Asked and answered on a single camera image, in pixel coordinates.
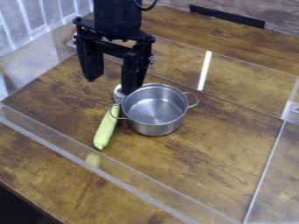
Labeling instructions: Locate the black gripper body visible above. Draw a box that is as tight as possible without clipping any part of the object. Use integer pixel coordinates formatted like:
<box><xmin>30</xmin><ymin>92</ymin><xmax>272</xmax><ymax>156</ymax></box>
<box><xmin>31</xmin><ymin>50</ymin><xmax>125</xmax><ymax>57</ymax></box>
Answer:
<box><xmin>71</xmin><ymin>0</ymin><xmax>154</xmax><ymax>59</ymax></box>

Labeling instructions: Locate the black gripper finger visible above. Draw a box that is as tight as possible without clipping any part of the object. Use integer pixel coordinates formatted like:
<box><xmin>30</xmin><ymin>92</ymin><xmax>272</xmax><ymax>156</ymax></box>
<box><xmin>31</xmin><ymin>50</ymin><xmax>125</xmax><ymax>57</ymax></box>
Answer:
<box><xmin>121</xmin><ymin>52</ymin><xmax>152</xmax><ymax>95</ymax></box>
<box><xmin>74</xmin><ymin>38</ymin><xmax>103</xmax><ymax>81</ymax></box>

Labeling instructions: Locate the stainless steel pot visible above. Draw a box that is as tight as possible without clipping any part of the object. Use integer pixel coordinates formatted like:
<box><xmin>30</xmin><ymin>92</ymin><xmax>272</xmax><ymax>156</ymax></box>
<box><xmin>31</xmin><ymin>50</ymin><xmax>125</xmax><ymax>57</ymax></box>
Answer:
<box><xmin>107</xmin><ymin>83</ymin><xmax>198</xmax><ymax>137</ymax></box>

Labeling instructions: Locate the green handled metal spoon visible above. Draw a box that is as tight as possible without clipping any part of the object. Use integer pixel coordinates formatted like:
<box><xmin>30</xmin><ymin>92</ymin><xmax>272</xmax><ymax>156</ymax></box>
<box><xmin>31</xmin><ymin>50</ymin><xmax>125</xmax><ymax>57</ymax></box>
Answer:
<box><xmin>91</xmin><ymin>83</ymin><xmax>126</xmax><ymax>151</ymax></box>

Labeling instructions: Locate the black cable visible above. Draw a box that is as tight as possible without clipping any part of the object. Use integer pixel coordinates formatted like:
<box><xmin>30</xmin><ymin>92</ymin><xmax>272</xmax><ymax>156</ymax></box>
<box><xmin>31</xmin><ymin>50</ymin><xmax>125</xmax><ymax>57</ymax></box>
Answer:
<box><xmin>131</xmin><ymin>0</ymin><xmax>158</xmax><ymax>12</ymax></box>

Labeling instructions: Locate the black wall strip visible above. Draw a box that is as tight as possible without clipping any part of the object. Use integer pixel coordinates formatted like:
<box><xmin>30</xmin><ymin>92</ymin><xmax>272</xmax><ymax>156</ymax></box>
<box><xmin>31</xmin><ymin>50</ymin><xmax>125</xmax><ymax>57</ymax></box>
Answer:
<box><xmin>189</xmin><ymin>4</ymin><xmax>265</xmax><ymax>29</ymax></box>

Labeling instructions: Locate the clear acrylic enclosure panel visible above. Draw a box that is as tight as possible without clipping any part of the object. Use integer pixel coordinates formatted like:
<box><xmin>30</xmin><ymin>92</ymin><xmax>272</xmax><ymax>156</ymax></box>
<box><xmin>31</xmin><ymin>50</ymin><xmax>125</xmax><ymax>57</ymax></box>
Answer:
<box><xmin>0</xmin><ymin>103</ymin><xmax>299</xmax><ymax>224</ymax></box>

